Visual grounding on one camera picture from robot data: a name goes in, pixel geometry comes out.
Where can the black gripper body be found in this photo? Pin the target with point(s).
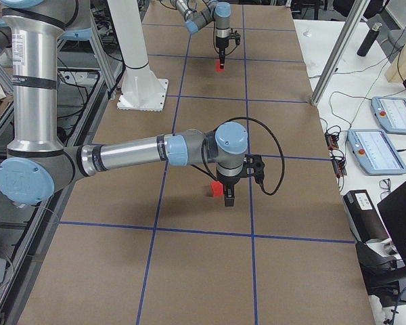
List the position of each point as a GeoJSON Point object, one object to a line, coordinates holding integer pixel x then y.
{"type": "Point", "coordinates": [228, 181]}
{"type": "Point", "coordinates": [220, 43]}

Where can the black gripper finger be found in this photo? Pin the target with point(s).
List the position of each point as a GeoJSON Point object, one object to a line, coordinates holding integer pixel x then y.
{"type": "Point", "coordinates": [222, 56]}
{"type": "Point", "coordinates": [229, 195]}

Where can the red block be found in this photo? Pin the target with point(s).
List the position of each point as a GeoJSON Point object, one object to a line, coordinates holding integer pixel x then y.
{"type": "Point", "coordinates": [216, 188]}
{"type": "Point", "coordinates": [219, 67]}

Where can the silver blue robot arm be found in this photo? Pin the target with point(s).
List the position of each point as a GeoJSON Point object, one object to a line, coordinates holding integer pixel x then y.
{"type": "Point", "coordinates": [217, 12]}
{"type": "Point", "coordinates": [38, 165]}

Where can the black cardboard box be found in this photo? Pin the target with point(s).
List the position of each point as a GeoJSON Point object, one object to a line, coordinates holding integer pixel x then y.
{"type": "Point", "coordinates": [364, 220]}

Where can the black water bottle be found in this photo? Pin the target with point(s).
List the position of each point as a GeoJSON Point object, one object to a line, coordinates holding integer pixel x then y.
{"type": "Point", "coordinates": [369, 39]}

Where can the near teach pendant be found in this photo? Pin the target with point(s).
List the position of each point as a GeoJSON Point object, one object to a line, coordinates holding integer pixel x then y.
{"type": "Point", "coordinates": [375, 153]}

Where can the teach pendant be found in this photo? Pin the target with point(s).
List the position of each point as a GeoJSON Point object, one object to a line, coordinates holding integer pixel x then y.
{"type": "Point", "coordinates": [375, 153]}
{"type": "Point", "coordinates": [390, 112]}

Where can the black eyeglasses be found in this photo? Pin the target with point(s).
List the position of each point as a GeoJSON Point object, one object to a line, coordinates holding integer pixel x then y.
{"type": "Point", "coordinates": [385, 186]}

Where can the far teach pendant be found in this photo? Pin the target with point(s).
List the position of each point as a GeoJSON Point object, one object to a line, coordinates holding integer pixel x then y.
{"type": "Point", "coordinates": [390, 112]}

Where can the wooden board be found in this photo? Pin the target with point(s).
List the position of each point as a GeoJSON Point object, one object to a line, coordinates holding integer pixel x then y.
{"type": "Point", "coordinates": [396, 73]}

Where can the white camera stand post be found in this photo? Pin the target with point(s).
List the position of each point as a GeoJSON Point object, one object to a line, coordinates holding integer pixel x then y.
{"type": "Point", "coordinates": [141, 89]}

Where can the aluminium frame post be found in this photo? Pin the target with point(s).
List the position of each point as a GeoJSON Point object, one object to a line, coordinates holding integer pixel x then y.
{"type": "Point", "coordinates": [349, 27]}

